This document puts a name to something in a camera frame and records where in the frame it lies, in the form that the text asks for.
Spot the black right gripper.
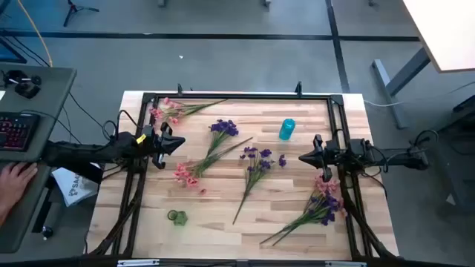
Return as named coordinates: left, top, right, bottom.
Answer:
left=298, top=134, right=350, bottom=182

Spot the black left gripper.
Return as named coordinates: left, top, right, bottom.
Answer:
left=143, top=121, right=186, bottom=171

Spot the blue textured glass vase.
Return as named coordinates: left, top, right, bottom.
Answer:
left=278, top=118, right=297, bottom=142

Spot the purple artificial flower bunch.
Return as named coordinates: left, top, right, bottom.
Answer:
left=192, top=119, right=240, bottom=179
left=232, top=146, right=287, bottom=226
left=272, top=195, right=346, bottom=247

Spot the grey metal table leg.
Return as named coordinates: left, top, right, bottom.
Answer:
left=370, top=47, right=432, bottom=130

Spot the white printed bag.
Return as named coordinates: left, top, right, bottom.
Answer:
left=51, top=166, right=100, bottom=208

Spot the grey side desk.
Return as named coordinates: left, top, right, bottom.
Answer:
left=0, top=62, right=78, bottom=254

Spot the black keyboard red backlight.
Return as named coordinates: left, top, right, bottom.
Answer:
left=0, top=111, right=41, bottom=153

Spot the person's hand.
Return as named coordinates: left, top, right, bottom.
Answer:
left=0, top=162, right=39, bottom=212

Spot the black tripod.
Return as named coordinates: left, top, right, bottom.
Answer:
left=62, top=0, right=100, bottom=28

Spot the white table top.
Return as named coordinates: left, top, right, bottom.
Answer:
left=402, top=0, right=475, bottom=73

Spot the white floor cable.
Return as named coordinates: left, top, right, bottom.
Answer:
left=363, top=80, right=475, bottom=108

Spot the black metal table frame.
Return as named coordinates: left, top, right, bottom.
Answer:
left=88, top=91, right=400, bottom=267

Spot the silver metal bracket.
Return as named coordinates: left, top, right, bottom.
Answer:
left=117, top=259, right=160, bottom=267
left=324, top=260, right=367, bottom=267

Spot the black desk mount device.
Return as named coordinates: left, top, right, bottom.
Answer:
left=2, top=69, right=42, bottom=99

